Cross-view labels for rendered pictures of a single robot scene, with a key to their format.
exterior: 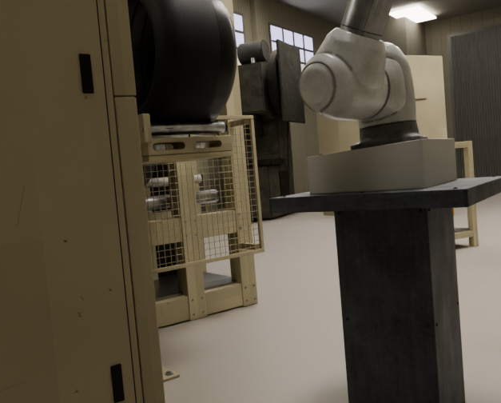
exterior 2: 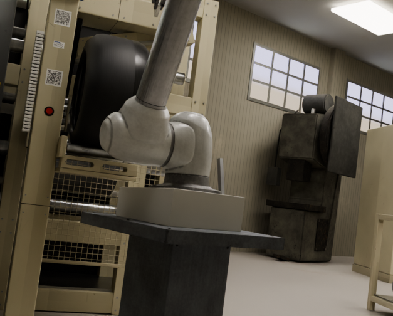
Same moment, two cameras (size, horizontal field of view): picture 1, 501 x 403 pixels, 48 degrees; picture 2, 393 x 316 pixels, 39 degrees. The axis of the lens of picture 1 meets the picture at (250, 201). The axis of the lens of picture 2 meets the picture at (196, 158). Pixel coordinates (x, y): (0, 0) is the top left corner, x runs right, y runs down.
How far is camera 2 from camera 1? 99 cm
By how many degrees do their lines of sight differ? 18
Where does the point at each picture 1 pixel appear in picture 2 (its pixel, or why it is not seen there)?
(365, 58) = (138, 121)
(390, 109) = (176, 163)
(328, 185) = (125, 210)
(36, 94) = not seen: outside the picture
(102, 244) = not seen: outside the picture
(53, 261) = not seen: outside the picture
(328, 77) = (108, 129)
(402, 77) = (192, 140)
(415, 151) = (169, 197)
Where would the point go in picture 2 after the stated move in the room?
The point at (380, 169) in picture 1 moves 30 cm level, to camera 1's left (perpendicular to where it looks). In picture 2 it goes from (150, 206) to (68, 195)
